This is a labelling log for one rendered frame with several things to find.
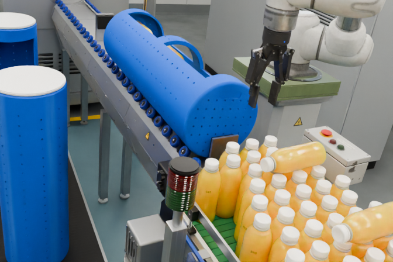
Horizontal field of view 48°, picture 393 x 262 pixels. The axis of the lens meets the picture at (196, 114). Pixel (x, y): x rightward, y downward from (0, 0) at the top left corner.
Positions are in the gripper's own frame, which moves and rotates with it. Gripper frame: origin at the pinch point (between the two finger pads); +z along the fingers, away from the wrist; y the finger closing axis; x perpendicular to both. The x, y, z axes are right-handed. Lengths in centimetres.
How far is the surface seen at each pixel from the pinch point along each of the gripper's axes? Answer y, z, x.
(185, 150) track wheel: 12.6, 27.8, -18.9
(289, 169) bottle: 1.8, 13.0, 18.7
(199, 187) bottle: 21.5, 23.1, 6.6
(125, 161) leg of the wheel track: -3, 97, -115
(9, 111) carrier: 63, 29, -63
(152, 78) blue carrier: 15.8, 11.7, -43.4
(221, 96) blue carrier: 4.1, 6.7, -15.1
